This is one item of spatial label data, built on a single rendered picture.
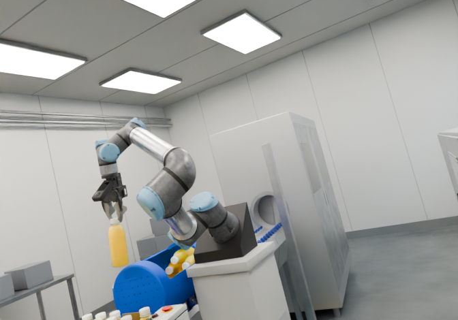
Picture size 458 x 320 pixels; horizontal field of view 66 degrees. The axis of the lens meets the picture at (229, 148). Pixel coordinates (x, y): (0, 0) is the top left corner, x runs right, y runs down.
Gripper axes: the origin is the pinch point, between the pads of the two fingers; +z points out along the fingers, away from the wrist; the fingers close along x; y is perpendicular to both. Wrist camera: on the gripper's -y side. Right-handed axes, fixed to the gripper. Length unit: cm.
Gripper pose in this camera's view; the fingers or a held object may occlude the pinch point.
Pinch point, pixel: (114, 220)
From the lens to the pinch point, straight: 164.9
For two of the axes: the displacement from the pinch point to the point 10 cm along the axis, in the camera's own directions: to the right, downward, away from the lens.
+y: 3.3, -1.3, 9.4
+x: -9.3, 1.2, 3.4
